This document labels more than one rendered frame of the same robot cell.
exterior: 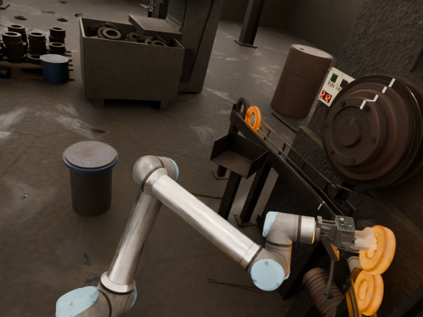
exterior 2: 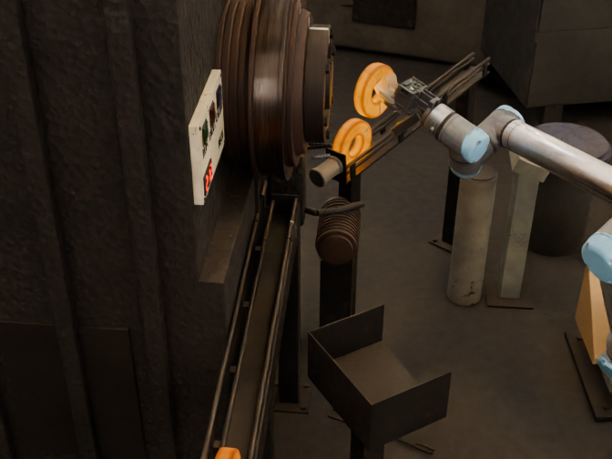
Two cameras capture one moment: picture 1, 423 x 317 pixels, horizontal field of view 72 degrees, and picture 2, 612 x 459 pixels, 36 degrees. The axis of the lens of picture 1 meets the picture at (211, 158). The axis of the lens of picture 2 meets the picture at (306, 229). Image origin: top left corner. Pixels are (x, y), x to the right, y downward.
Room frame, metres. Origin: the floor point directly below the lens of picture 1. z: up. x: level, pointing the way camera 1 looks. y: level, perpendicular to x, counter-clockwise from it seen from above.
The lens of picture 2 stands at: (2.90, 0.52, 2.10)
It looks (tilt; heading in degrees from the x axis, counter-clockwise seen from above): 34 degrees down; 212
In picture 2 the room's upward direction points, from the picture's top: straight up
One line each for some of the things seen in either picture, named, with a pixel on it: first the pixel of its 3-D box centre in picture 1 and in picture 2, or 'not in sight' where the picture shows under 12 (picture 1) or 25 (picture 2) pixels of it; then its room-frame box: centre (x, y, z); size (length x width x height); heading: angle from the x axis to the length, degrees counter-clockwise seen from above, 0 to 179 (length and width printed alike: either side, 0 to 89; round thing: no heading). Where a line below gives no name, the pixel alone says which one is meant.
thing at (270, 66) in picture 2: (369, 132); (280, 82); (1.18, -0.62, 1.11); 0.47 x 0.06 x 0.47; 26
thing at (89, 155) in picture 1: (91, 180); not in sight; (1.44, 0.74, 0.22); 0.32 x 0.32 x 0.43
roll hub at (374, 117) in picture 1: (351, 131); (320, 84); (1.14, -0.53, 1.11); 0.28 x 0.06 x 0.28; 26
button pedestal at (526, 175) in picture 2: not in sight; (519, 220); (0.25, -0.26, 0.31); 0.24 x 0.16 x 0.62; 26
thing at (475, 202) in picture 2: not in sight; (471, 236); (0.35, -0.39, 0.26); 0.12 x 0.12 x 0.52
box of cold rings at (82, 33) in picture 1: (129, 63); not in sight; (3.34, 1.22, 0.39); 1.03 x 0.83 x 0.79; 120
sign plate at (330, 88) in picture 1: (340, 93); (209, 135); (1.54, -0.56, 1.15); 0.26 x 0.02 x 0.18; 26
